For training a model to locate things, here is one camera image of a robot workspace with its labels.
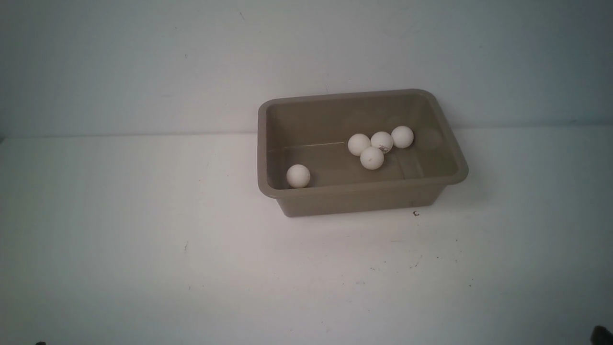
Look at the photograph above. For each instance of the white ping-pong ball with mark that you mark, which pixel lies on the white ping-pong ball with mark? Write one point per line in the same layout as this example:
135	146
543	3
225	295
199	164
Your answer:
298	176

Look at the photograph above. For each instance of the tan plastic bin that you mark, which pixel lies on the tan plastic bin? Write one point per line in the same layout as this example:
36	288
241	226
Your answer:
314	131

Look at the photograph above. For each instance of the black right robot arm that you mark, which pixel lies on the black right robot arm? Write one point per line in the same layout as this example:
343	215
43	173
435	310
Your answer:
601	336

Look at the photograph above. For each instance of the white ping-pong ball hidden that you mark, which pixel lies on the white ping-pong ball hidden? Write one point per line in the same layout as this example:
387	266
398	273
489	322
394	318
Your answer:
383	141

